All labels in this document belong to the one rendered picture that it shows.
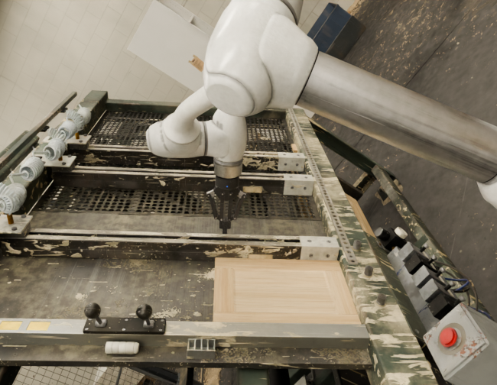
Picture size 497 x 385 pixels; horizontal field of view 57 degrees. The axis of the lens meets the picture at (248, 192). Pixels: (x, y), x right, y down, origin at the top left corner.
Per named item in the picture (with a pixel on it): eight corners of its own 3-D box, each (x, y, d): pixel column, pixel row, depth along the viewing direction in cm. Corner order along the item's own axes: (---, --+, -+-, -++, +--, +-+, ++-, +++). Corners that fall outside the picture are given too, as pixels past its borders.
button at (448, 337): (465, 341, 91) (458, 337, 90) (450, 354, 92) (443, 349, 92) (456, 326, 95) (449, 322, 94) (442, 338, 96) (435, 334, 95)
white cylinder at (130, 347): (105, 356, 113) (138, 357, 113) (104, 347, 111) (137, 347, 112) (108, 347, 115) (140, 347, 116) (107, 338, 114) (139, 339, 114)
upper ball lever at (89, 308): (108, 332, 116) (97, 316, 104) (92, 332, 115) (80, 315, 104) (110, 318, 118) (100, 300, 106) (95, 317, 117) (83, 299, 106)
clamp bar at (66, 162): (313, 198, 194) (320, 145, 182) (24, 187, 185) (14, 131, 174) (309, 187, 202) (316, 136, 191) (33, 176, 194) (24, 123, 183)
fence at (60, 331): (367, 349, 120) (370, 338, 118) (-6, 344, 114) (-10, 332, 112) (362, 334, 125) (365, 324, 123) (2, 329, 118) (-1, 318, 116)
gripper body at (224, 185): (240, 169, 146) (238, 194, 151) (214, 167, 146) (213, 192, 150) (241, 179, 140) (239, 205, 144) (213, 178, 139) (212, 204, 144)
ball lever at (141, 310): (156, 333, 116) (151, 317, 105) (141, 333, 116) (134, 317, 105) (157, 318, 118) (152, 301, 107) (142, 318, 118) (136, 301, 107)
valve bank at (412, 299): (515, 336, 121) (452, 299, 114) (475, 369, 126) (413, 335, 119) (437, 233, 165) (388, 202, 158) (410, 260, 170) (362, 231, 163)
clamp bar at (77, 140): (303, 173, 215) (310, 124, 204) (45, 163, 207) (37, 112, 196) (300, 164, 224) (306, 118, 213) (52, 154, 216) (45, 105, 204)
